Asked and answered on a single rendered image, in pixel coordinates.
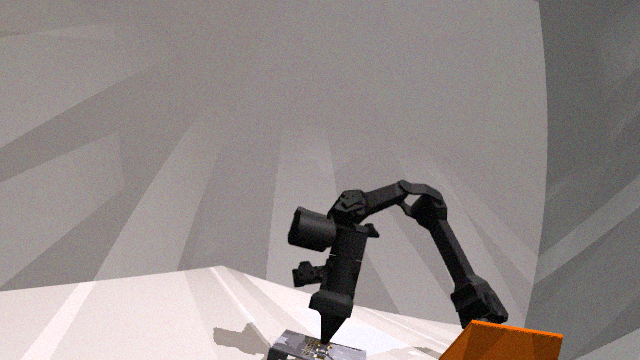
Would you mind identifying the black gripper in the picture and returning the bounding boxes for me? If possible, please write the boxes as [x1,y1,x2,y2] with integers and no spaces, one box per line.
[308,255,362,345]

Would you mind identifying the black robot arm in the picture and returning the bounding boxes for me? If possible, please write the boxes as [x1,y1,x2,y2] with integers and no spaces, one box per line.
[288,180,508,329]

